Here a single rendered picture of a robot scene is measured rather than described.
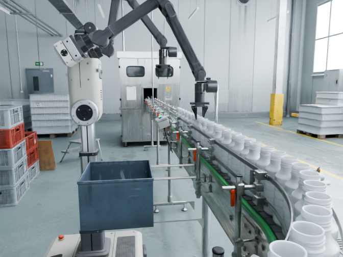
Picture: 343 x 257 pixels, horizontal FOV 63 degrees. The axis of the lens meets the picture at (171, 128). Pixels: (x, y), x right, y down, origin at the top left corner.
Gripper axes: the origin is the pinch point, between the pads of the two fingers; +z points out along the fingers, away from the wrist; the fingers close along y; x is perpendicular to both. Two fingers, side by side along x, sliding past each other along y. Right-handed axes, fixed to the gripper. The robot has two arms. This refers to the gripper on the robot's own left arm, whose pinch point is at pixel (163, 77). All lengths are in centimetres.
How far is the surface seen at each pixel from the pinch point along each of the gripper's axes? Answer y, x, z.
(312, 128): -444, -482, 113
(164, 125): -0.2, 3.4, 33.4
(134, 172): 21, 56, 52
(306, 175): -12, 153, 24
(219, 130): -15, 88, 25
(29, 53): 425, -972, -128
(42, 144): 167, -253, 95
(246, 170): -13, 122, 32
